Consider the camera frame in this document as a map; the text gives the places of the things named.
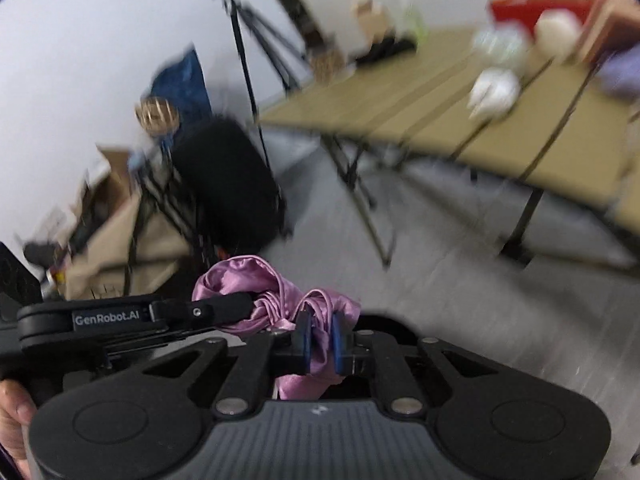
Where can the green and white packet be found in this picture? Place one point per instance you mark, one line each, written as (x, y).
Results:
(415, 25)

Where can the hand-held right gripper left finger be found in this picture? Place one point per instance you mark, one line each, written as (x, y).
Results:
(304, 332)

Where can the person's left hand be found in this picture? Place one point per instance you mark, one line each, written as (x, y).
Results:
(15, 410)

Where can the blue bag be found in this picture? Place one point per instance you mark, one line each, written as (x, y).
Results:
(182, 85)

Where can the flat black object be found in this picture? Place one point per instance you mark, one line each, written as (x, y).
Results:
(385, 50)

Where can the pink satin cloth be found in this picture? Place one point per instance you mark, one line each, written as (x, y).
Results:
(240, 275)

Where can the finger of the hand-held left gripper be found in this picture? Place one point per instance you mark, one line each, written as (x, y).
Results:
(210, 310)

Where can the tan folding table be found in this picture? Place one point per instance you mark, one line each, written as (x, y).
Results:
(410, 105)

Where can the black round bin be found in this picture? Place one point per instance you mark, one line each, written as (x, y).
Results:
(385, 322)

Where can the red box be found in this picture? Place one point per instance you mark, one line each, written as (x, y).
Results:
(520, 5)

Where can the purple cloth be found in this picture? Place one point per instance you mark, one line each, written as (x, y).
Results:
(622, 75)

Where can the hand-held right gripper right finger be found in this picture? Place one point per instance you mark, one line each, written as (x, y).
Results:
(339, 345)

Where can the crumpled clear plastic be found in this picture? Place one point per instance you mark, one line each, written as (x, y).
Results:
(500, 45)

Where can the black camera tripod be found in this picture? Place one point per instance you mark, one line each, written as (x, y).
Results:
(245, 60)

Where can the white round ball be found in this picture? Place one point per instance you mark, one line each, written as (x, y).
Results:
(557, 32)

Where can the small woven basket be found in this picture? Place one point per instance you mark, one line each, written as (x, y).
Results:
(326, 66)

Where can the brown cardboard box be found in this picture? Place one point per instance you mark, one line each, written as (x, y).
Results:
(615, 25)

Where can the small cardboard box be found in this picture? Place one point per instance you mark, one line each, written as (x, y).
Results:
(372, 15)

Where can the wicker basket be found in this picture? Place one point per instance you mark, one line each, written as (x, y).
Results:
(156, 115)

